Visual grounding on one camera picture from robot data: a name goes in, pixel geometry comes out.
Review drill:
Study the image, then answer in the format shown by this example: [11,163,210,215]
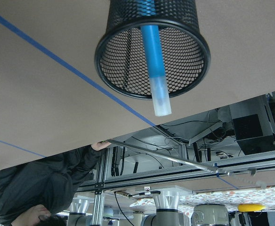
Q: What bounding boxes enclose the blue marker pen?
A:
[134,0,172,117]

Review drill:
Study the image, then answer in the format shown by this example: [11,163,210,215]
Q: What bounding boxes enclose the right black mesh cup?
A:
[95,0,211,99]

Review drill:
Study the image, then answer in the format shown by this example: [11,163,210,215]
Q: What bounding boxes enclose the seated person in black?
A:
[0,142,110,226]

